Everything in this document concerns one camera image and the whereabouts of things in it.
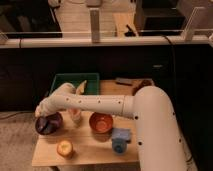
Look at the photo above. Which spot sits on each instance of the white cup with red brush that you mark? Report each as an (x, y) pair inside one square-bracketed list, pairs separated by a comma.
[(75, 115)]

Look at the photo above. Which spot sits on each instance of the purple bowl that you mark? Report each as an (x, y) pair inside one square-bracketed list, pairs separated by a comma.
[(49, 124)]

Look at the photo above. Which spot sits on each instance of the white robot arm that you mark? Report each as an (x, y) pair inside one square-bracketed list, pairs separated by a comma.
[(158, 137)]

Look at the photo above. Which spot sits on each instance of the orange bowl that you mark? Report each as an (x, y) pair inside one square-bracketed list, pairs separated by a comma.
[(101, 123)]

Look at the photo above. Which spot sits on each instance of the green plastic tray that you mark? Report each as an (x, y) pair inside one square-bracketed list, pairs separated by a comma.
[(92, 86)]

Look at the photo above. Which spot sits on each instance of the dark flat object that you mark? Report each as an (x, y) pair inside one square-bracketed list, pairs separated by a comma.
[(123, 81)]

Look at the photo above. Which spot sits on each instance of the yellow banana piece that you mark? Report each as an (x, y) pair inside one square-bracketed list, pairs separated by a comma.
[(81, 88)]

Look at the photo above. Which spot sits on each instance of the blue cup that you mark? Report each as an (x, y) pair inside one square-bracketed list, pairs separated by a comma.
[(120, 138)]

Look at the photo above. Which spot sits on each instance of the wooden table board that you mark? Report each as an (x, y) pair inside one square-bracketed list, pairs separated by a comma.
[(89, 148)]

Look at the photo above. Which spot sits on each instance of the black object on far table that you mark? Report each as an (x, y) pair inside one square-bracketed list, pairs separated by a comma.
[(130, 32)]

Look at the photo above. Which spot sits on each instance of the yellow apple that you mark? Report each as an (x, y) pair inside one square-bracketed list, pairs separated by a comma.
[(65, 148)]

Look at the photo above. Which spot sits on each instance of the grey post left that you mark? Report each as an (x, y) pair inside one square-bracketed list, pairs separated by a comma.
[(95, 25)]

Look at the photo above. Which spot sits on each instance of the grey post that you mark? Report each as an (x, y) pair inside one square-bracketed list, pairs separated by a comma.
[(192, 23), (95, 25)]

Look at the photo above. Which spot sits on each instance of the grey post right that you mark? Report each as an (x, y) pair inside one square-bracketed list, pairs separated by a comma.
[(192, 23)]

